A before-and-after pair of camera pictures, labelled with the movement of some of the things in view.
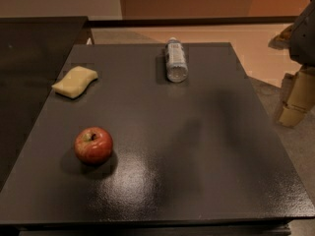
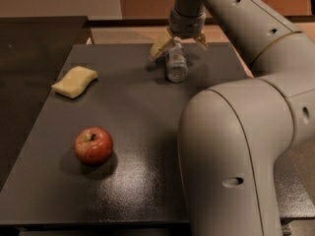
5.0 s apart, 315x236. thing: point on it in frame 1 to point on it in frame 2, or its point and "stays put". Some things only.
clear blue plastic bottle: (177, 70) stays put
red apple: (94, 145) stays put
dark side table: (33, 50) stays put
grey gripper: (303, 41) to (187, 28)
